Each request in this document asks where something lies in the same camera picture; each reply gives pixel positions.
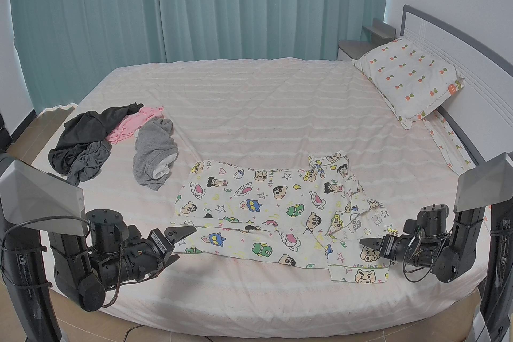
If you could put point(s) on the white printed pyjama top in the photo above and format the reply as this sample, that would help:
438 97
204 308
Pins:
260 196

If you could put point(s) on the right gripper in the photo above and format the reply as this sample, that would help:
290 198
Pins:
392 248

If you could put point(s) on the grey white bedside table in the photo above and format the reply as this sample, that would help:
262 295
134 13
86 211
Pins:
354 48

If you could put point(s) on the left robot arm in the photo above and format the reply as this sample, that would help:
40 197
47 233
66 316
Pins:
44 196

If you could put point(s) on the grey sweater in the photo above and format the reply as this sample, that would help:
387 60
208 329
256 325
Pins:
154 148

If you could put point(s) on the pink garment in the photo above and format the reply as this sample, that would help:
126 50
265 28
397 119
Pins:
130 124

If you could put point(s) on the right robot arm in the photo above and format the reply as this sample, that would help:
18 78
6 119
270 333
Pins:
453 260

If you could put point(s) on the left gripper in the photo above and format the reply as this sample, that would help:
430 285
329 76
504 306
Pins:
162 248

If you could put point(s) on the white printed pillow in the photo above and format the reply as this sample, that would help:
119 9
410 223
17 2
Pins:
408 78

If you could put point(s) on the dark grey garment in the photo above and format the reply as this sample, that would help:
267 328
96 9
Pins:
90 162

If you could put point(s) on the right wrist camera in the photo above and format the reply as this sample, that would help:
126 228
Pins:
411 228

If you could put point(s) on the black garment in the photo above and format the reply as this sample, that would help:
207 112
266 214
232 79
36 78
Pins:
84 130

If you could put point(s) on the bed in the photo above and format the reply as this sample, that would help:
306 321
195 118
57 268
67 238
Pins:
260 100

